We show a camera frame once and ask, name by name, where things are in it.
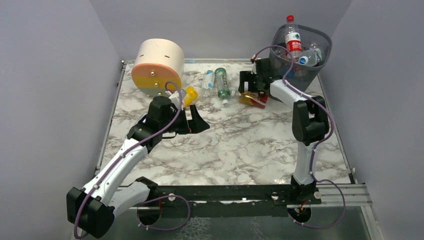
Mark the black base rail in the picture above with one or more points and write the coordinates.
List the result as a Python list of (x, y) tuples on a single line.
[(221, 201)]

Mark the cream orange round drum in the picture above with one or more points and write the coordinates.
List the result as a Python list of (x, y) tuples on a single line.
[(158, 61)]

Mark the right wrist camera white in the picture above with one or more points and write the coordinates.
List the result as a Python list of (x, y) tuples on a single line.
[(254, 66)]

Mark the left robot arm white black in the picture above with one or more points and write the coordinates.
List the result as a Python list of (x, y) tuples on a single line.
[(93, 208)]

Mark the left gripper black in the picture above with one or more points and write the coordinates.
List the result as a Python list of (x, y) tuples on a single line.
[(188, 123)]

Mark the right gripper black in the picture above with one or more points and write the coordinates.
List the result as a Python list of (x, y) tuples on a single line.
[(251, 81)]

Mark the yellow drink bottle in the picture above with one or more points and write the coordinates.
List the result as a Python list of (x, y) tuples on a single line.
[(191, 94)]

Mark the green plastic bottle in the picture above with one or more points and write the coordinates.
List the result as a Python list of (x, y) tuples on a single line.
[(221, 80)]

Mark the clear bottle red label front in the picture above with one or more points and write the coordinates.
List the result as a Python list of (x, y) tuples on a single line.
[(292, 37)]

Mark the clear bottle small label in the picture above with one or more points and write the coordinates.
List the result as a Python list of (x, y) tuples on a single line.
[(312, 56)]

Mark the grey mesh waste bin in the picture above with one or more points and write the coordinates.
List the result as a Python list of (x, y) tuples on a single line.
[(300, 76)]

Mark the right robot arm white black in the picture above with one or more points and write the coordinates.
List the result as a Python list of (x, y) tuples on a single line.
[(310, 122)]

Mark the clear bottle white blue label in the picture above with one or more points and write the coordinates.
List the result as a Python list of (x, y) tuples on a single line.
[(207, 84)]

